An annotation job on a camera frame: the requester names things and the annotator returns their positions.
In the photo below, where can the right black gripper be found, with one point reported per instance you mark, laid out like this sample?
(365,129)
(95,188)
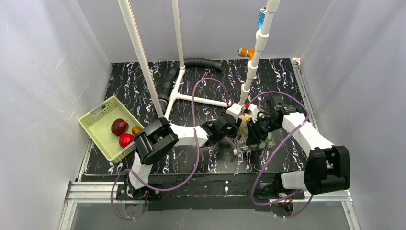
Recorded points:
(253,131)

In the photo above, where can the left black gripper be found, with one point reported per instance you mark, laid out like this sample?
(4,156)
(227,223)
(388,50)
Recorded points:
(233,127)

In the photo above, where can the clear polka dot zip bag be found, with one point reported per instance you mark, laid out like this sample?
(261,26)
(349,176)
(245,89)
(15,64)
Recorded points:
(240,141)

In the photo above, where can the orange fake fruit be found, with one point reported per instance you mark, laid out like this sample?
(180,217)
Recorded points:
(136,129)

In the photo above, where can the red fake apple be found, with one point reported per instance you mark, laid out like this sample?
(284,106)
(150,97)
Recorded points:
(125,139)

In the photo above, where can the dark red fake fruit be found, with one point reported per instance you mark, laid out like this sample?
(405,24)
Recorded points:
(119,127)

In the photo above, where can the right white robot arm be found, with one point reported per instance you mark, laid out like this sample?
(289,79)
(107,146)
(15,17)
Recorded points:
(328,165)

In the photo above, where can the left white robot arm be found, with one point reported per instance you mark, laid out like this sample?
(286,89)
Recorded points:
(158,138)

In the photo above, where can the orange clamp knob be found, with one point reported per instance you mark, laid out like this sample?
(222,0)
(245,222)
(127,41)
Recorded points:
(244,52)

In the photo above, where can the blue clamp knob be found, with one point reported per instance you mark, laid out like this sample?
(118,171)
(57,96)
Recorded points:
(262,14)

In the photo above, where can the light green plastic basket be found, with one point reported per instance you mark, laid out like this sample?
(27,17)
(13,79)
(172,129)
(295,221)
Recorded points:
(97,123)

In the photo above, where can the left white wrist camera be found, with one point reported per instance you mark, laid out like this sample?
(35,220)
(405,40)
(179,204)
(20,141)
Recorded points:
(234,110)

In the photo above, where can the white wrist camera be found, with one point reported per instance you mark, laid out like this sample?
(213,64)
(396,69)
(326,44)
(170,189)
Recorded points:
(234,110)
(253,110)

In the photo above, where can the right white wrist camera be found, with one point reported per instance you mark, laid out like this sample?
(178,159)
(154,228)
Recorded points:
(253,110)

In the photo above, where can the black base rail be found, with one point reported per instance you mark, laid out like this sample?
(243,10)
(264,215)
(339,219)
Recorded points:
(210,191)

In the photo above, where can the white PVC pipe frame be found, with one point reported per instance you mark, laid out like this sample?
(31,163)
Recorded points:
(163,102)

